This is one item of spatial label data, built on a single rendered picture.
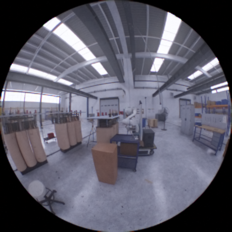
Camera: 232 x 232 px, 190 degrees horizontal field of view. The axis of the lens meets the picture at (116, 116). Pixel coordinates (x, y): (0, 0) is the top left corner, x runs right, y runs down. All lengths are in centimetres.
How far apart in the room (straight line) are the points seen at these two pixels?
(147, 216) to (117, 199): 64
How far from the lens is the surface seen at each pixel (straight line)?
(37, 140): 231
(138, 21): 913
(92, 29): 357
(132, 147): 158
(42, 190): 146
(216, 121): 446
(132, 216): 151
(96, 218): 152
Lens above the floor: 149
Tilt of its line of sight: 3 degrees down
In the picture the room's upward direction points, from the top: 1 degrees counter-clockwise
